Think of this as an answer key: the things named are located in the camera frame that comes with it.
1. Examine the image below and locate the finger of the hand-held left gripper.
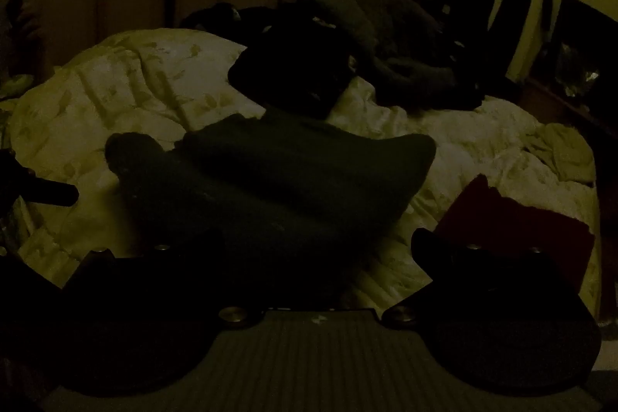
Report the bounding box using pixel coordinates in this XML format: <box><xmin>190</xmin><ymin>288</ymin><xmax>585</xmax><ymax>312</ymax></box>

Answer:
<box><xmin>18</xmin><ymin>180</ymin><xmax>80</xmax><ymax>208</ymax></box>

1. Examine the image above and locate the black garment with white print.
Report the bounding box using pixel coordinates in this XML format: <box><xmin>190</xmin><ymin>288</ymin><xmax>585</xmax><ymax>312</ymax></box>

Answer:
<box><xmin>182</xmin><ymin>2</ymin><xmax>360</xmax><ymax>119</ymax></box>

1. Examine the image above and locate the dark cabinet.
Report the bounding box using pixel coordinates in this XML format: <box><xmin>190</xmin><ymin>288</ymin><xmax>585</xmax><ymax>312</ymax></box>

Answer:
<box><xmin>524</xmin><ymin>0</ymin><xmax>618</xmax><ymax>130</ymax></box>

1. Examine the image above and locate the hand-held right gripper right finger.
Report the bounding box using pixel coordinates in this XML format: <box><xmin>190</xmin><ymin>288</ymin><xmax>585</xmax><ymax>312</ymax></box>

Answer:
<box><xmin>384</xmin><ymin>227</ymin><xmax>582</xmax><ymax>327</ymax></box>

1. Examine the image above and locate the pale crumpled cloth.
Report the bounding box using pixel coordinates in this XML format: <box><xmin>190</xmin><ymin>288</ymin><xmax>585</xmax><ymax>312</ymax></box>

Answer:
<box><xmin>525</xmin><ymin>122</ymin><xmax>596</xmax><ymax>185</ymax></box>

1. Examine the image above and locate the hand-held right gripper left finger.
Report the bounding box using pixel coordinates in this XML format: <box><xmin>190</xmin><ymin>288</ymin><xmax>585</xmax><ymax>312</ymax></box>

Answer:
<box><xmin>64</xmin><ymin>231</ymin><xmax>264</xmax><ymax>327</ymax></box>

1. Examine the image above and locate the dark red folded garment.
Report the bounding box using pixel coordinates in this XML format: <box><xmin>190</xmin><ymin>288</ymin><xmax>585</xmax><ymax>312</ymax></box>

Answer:
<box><xmin>436</xmin><ymin>173</ymin><xmax>596</xmax><ymax>293</ymax></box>

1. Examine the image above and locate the dark green sweater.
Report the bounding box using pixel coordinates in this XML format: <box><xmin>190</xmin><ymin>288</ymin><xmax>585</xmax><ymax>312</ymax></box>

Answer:
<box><xmin>104</xmin><ymin>109</ymin><xmax>438</xmax><ymax>303</ymax></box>

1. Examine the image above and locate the dark grey blanket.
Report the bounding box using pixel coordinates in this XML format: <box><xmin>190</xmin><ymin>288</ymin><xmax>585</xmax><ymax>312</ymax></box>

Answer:
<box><xmin>294</xmin><ymin>0</ymin><xmax>489</xmax><ymax>112</ymax></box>

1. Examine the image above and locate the white floral duvet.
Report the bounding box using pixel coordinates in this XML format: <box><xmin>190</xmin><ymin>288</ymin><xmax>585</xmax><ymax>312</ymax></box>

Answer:
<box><xmin>8</xmin><ymin>27</ymin><xmax>602</xmax><ymax>307</ymax></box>

